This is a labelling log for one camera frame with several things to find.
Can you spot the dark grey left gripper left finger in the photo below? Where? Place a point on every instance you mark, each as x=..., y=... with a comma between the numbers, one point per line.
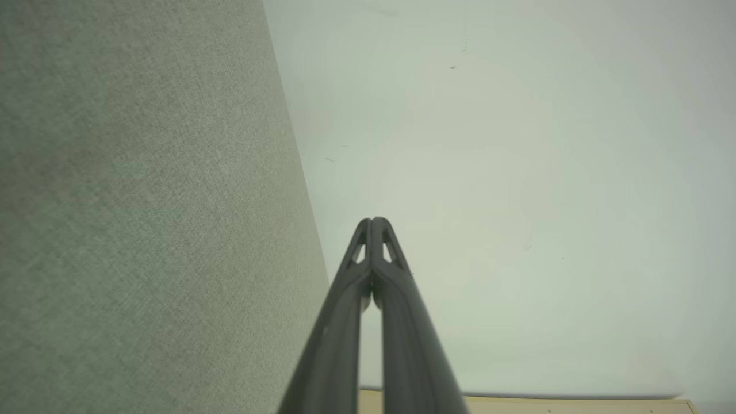
x=339, y=322

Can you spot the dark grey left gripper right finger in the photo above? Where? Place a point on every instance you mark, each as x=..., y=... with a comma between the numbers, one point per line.
x=408, y=345

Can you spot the light wooden board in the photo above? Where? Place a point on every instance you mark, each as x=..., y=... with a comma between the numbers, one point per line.
x=575, y=406

